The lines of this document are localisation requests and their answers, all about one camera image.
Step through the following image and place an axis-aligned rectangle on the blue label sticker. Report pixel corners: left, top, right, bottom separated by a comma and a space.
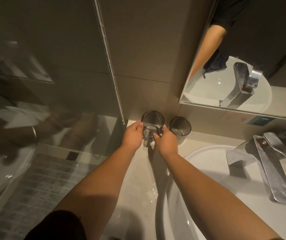
250, 116, 275, 126

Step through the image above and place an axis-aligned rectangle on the wall mirror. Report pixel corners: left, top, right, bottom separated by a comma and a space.
179, 0, 286, 120

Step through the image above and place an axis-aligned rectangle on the grey transparent cup with handle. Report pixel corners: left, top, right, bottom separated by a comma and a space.
141, 110, 165, 148

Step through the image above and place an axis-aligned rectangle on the glass shower partition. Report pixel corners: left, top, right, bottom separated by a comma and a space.
0, 0, 128, 228

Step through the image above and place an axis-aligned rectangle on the white ceramic wash basin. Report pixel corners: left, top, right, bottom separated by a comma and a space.
155, 145, 286, 240

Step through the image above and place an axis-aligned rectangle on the grey ribbed transparent cup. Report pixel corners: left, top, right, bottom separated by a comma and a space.
169, 117, 192, 145

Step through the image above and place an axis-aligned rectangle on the person's left hand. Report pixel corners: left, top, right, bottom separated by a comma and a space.
121, 120, 144, 152

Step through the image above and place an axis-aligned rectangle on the person's right hand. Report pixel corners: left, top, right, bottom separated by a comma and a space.
153, 125, 179, 157

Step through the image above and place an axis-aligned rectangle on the person's left forearm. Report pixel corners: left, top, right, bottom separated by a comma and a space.
49, 145, 139, 240

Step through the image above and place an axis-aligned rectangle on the black shirt sleeve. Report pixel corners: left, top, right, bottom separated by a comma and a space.
24, 210, 87, 240

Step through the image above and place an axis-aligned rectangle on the person's right forearm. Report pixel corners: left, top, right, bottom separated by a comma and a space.
157, 150, 283, 240

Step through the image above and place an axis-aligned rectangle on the chrome basin faucet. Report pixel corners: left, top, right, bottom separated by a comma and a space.
226, 132, 286, 206

